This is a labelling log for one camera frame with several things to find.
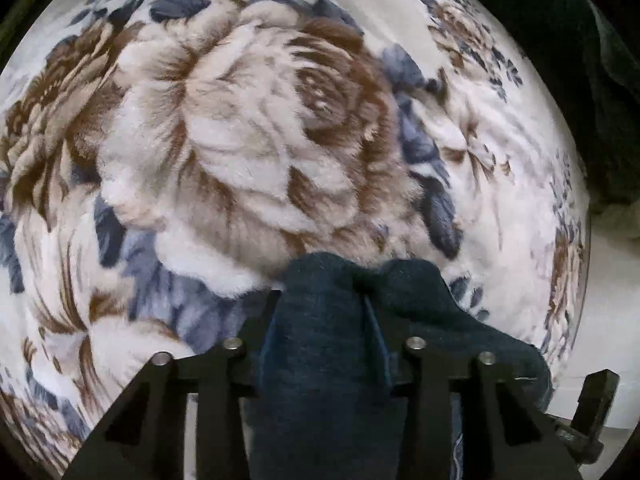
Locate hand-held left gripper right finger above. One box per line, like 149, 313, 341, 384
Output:
365, 296, 583, 480

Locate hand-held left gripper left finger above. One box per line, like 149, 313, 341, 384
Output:
62, 290, 283, 480

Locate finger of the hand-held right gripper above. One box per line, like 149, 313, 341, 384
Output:
549, 369, 622, 467

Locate dark blue jeans pants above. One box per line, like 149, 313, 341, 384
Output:
249, 252, 555, 480

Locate floral plush blanket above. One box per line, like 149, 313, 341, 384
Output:
0, 0, 592, 478

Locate dark green duvet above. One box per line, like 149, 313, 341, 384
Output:
434, 0, 640, 211

